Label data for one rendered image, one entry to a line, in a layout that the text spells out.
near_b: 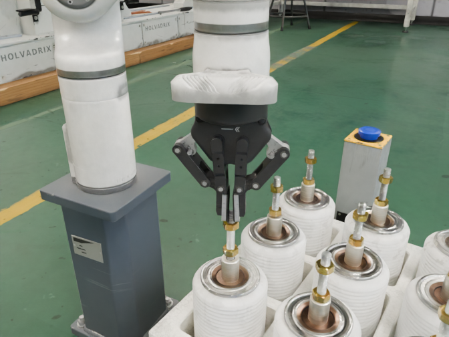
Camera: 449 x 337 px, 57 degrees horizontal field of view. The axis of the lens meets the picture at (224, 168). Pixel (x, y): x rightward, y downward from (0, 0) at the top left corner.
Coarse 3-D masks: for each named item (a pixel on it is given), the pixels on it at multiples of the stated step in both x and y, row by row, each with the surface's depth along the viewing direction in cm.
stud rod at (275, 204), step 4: (276, 176) 57; (276, 180) 57; (280, 180) 57; (276, 184) 57; (280, 184) 57; (276, 196) 58; (276, 200) 58; (272, 204) 59; (276, 204) 58; (272, 208) 59; (276, 208) 59; (272, 216) 59
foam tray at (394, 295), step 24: (336, 240) 71; (312, 264) 65; (408, 264) 65; (168, 312) 56; (192, 312) 57; (384, 312) 56; (168, 336) 53; (192, 336) 58; (264, 336) 53; (384, 336) 53
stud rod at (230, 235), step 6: (228, 216) 48; (228, 222) 48; (234, 222) 48; (228, 234) 49; (234, 234) 49; (228, 240) 49; (234, 240) 49; (228, 246) 50; (234, 246) 50; (228, 258) 51; (234, 258) 51
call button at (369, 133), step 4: (360, 128) 77; (364, 128) 77; (368, 128) 77; (372, 128) 77; (376, 128) 77; (360, 132) 76; (364, 132) 76; (368, 132) 75; (372, 132) 75; (376, 132) 75; (380, 132) 76; (360, 136) 77; (364, 136) 76; (368, 136) 75; (372, 136) 75; (376, 136) 75
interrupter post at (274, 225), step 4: (268, 216) 59; (280, 216) 59; (268, 220) 59; (272, 220) 59; (276, 220) 59; (280, 220) 59; (268, 224) 60; (272, 224) 59; (276, 224) 59; (280, 224) 59; (268, 228) 60; (272, 228) 59; (276, 228) 59; (280, 228) 60; (268, 232) 60; (272, 232) 60; (276, 232) 60; (280, 232) 60; (272, 236) 60; (276, 236) 60
